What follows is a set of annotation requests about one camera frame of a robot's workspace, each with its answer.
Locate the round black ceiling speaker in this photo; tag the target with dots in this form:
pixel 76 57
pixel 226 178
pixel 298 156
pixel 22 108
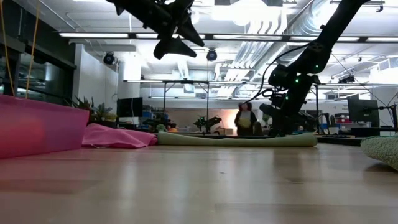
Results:
pixel 109 58
pixel 211 55

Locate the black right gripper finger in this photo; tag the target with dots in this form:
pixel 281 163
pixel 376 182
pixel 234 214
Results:
pixel 293 127
pixel 276 121

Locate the black computer monitor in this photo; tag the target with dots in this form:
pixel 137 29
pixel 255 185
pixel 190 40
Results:
pixel 130 107
pixel 363 112

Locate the black metal table frame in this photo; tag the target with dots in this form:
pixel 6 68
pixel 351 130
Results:
pixel 339 140

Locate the black background robot arm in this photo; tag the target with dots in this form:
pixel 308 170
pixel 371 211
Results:
pixel 208 122

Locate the potted succulent plant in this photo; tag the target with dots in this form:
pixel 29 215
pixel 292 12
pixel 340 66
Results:
pixel 104 112

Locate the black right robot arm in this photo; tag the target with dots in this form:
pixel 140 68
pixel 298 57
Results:
pixel 339 25

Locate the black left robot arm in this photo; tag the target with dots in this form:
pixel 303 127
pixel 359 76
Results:
pixel 133 6

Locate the black background gantry frame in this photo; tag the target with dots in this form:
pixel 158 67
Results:
pixel 186 81

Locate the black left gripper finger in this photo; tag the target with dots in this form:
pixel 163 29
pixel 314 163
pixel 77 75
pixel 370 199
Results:
pixel 172 48
pixel 191 32

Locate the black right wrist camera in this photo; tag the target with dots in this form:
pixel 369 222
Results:
pixel 278 76

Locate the long ceiling light strip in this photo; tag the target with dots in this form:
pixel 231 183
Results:
pixel 90 35

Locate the green microfiber towel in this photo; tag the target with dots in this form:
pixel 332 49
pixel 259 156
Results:
pixel 382 149
pixel 236 140

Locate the pink microfiber towel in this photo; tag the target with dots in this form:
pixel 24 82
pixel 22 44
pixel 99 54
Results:
pixel 118 138

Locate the pink translucent plastic tray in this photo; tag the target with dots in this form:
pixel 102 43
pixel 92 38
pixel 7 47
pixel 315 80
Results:
pixel 37 130

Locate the person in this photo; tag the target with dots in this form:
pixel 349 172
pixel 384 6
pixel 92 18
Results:
pixel 245 121

